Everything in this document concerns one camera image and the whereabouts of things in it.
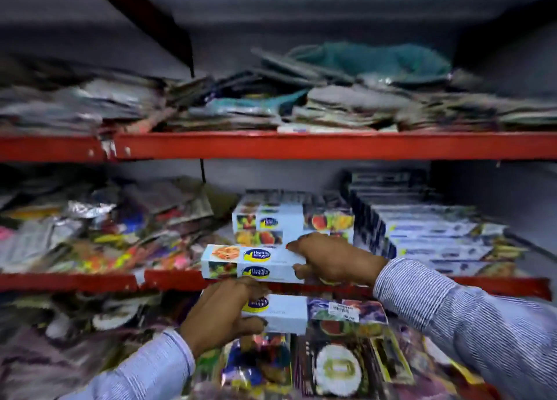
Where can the person's left hand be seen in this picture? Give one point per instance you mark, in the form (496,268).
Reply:
(215,315)

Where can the person's right hand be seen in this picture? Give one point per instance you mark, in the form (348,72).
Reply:
(337,260)

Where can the person's right thumb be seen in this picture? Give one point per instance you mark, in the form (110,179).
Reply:
(304,272)

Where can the person's left thumb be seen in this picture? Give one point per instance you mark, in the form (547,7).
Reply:
(254,324)

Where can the white box with fruit print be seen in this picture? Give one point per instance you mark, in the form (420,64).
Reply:
(300,315)

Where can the white box with pizza print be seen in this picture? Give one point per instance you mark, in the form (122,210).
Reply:
(248,262)

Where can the person's right forearm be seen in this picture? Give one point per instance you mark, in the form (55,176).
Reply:
(474,321)

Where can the person's left forearm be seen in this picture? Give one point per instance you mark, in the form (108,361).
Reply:
(143,369)

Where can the blue and yellow toy packet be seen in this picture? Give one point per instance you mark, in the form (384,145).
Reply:
(256,362)

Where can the stack of white fruit-print cartons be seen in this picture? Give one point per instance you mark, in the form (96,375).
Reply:
(283,219)

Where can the packet with white round disc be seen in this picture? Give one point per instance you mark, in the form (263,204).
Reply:
(337,367)

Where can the yellow-edged clear packet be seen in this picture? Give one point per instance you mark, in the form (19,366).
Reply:
(391,356)

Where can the red metal shelf beam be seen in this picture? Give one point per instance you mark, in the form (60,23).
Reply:
(304,145)
(87,282)

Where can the stack of blue-white long cartons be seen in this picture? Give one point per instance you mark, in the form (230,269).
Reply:
(435,234)

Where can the pile of colourful foil packets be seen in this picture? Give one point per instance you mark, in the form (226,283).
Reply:
(100,230)

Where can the heap of dark plastic packets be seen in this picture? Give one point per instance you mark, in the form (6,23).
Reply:
(74,343)

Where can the pile of grey flat packets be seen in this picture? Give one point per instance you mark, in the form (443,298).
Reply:
(226,104)

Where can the teal mesh bag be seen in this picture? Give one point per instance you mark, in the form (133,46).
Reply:
(378,60)

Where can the white torn tape label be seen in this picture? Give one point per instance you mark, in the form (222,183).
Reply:
(108,148)

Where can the black diagonal shelf brace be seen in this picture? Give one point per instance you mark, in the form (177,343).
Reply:
(152,19)

